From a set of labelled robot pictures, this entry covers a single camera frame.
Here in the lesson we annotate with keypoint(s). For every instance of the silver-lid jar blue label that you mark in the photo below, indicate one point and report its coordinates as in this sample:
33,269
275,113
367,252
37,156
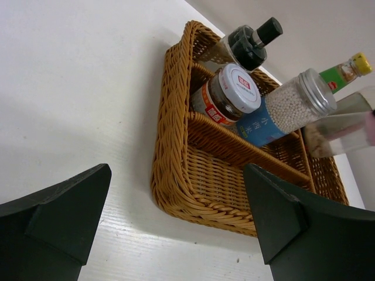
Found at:
300,101

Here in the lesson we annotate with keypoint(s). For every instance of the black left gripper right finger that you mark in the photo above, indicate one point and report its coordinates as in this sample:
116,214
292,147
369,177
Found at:
304,236

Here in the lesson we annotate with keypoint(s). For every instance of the white-lid spice jar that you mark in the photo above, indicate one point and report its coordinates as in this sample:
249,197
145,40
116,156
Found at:
227,96

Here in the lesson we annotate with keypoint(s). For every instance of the small black-capped glass jar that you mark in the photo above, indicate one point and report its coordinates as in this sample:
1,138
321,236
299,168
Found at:
244,47

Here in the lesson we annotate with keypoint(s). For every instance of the brown wicker divided tray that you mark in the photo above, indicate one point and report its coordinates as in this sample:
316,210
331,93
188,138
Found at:
197,173

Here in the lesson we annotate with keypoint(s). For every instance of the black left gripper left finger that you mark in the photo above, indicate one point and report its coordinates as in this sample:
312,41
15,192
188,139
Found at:
48,235

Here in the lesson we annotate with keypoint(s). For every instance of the red sauce bottle green label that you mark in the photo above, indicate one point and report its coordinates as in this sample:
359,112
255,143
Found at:
341,75

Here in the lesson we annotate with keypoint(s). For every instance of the pink-lid spice jar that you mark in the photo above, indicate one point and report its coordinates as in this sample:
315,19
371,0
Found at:
338,134

